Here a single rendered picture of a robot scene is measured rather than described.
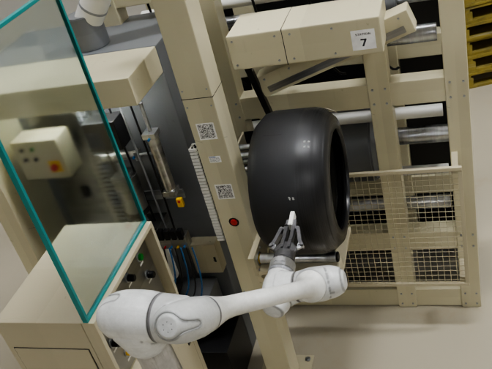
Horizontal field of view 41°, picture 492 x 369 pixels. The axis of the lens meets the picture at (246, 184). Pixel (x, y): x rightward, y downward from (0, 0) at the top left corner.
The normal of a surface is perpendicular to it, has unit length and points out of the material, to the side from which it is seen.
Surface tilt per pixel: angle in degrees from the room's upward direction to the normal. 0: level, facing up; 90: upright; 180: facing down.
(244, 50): 90
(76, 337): 90
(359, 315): 0
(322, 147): 49
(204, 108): 90
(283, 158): 40
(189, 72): 90
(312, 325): 0
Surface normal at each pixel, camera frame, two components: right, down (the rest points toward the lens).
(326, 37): -0.23, 0.57
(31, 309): -0.23, -0.82
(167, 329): -0.30, 0.00
